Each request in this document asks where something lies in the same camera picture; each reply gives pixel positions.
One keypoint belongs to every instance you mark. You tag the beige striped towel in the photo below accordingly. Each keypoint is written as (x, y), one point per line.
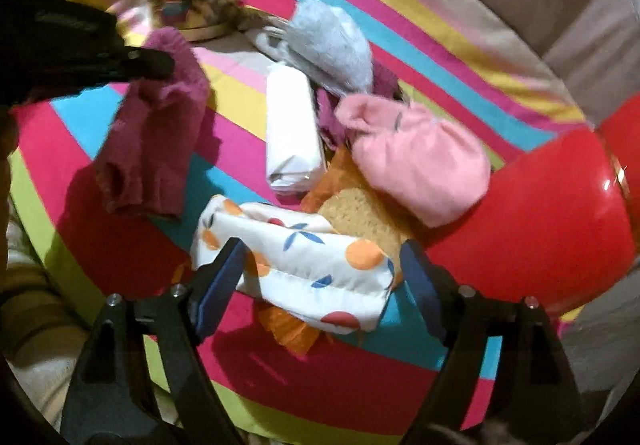
(40, 365)

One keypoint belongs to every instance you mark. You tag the magenta knit glove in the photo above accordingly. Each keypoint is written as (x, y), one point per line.
(150, 140)
(330, 120)

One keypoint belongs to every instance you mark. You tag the light blue sock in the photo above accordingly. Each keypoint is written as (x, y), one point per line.
(325, 40)

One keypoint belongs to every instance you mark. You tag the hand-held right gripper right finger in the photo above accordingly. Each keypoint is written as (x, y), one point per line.
(420, 285)

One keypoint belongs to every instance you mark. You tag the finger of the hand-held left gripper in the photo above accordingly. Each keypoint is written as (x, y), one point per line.
(150, 64)

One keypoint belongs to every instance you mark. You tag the red thermos jug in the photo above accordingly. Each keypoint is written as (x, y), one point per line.
(525, 225)

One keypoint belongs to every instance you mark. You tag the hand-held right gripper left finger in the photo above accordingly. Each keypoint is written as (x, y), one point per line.
(220, 285)

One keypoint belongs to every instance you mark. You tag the multicolour striped tablecloth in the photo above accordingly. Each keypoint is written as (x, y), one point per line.
(300, 385)

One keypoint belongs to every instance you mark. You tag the white dotted fabric pouch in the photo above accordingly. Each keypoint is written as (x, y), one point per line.
(300, 270)

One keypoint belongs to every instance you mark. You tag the orange mesh cloth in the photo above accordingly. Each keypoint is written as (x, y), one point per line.
(290, 330)

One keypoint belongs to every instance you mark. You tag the white rolled cloth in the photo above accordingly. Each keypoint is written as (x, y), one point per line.
(292, 135)

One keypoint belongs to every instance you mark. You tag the pink fleece sock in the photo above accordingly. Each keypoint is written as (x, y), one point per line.
(420, 165)

